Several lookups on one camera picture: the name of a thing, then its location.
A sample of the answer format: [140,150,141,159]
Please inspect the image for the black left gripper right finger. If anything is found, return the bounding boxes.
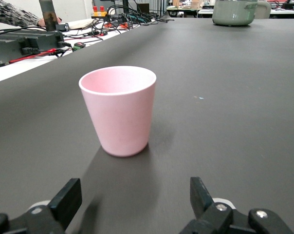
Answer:
[178,176,294,234]

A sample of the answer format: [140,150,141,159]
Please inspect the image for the open paper notebook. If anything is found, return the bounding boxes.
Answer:
[65,19,95,30]

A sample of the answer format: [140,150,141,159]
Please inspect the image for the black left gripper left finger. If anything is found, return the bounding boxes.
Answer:
[0,177,83,234]

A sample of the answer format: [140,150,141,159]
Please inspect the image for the grey patterned sleeve forearm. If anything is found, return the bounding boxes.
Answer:
[0,0,42,28]

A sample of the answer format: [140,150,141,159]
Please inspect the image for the small green circuit board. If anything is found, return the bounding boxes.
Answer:
[73,41,87,52]

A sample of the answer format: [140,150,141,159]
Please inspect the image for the white side desk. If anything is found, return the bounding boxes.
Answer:
[0,14,143,85]

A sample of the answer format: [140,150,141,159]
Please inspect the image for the red cable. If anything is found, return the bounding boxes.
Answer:
[8,47,65,64]

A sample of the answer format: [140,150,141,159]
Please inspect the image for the pale green cooking pot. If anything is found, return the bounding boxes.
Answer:
[212,0,258,27]

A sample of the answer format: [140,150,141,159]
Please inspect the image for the yellow box red buttons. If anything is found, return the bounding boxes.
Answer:
[91,5,108,18]

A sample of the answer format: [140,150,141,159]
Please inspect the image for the dark grey table mat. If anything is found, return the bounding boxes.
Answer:
[0,17,294,234]

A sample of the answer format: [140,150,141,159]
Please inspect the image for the pink plastic cup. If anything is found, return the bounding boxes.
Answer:
[78,65,157,157]

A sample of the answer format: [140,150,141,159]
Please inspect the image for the black cable tangle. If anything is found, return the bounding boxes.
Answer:
[88,4,174,37]

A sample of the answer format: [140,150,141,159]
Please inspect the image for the beige office chair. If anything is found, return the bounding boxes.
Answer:
[255,1,272,20]

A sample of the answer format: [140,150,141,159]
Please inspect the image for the dark cylindrical post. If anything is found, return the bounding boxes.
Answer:
[38,0,59,32]

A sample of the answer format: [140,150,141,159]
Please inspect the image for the grey power supply box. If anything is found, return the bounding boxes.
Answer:
[0,29,65,65]

